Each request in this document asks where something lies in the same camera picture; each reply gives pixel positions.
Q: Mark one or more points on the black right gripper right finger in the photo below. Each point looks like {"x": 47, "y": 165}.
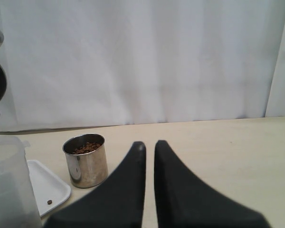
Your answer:
{"x": 183, "y": 200}

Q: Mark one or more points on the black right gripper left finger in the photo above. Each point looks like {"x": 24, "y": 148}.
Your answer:
{"x": 116, "y": 203}

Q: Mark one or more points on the white plastic tray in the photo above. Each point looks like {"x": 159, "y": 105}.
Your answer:
{"x": 47, "y": 186}

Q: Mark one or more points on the translucent plastic pitcher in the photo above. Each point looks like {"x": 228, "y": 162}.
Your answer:
{"x": 18, "y": 207}

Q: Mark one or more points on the white curtain backdrop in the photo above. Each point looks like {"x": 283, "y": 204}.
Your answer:
{"x": 80, "y": 63}

